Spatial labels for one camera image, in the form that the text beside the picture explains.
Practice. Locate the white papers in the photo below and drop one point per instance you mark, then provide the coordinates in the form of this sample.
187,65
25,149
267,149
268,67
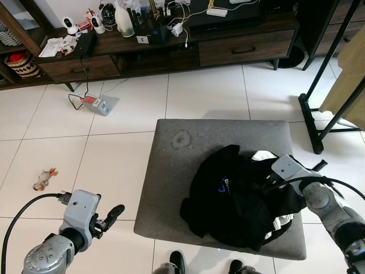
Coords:
54,47

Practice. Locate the white and black garment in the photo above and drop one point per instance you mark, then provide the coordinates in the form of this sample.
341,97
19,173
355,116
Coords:
263,154

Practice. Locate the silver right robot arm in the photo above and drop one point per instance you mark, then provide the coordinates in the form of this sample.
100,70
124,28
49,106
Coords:
336,211

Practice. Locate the black alarm clock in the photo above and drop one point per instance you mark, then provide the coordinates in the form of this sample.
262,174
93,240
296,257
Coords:
109,14

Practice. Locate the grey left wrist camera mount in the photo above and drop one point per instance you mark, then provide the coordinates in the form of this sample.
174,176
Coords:
80,211

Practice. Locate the grey power strip box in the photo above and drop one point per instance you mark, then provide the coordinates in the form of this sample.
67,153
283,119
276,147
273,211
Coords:
102,105

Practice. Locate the white flat box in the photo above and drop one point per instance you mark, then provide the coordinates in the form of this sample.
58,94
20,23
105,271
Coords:
217,11

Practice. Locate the black clothes rack silver rail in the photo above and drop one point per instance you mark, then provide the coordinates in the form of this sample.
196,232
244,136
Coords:
311,125

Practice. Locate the white security camera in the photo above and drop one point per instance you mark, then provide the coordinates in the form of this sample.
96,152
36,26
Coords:
98,24
71,25

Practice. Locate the tan shirt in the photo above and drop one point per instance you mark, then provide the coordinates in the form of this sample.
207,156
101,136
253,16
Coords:
348,85

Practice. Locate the dark wood tv cabinet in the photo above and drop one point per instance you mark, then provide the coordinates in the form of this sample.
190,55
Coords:
239,51

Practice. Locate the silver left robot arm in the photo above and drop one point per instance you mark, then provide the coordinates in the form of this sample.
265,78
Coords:
48,257

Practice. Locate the black router box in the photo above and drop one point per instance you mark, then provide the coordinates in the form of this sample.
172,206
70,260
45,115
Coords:
85,44

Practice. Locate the black garment with blue print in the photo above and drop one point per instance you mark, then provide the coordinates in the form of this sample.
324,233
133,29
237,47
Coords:
234,211

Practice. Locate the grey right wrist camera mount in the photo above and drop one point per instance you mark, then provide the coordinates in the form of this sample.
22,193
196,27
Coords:
288,167

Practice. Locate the silver robot right leg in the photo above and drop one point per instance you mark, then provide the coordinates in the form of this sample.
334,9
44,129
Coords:
236,267

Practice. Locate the silver robot left leg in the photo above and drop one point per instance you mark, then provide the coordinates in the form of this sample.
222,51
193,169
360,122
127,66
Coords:
177,262

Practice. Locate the silver robot leg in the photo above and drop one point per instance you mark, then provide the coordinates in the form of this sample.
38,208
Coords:
177,262
236,267

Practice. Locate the small toy duck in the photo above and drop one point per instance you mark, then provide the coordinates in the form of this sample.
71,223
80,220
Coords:
41,181

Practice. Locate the white charger plug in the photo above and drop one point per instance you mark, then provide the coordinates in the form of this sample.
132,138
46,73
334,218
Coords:
177,28

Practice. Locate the black desk organizer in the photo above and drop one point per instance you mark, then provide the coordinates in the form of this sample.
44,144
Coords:
157,31

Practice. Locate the grey upholstered ottoman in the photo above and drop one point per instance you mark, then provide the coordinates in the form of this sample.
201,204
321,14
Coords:
171,188

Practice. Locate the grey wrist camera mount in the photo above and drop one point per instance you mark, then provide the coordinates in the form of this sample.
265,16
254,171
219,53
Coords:
80,211
288,167

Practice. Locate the white bottle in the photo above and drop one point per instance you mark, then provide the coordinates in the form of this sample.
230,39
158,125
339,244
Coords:
124,23

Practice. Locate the black round stand base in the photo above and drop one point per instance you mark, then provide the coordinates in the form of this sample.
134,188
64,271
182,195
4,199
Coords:
292,60

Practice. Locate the woven patterned basket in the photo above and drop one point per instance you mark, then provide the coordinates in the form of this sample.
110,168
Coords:
23,65

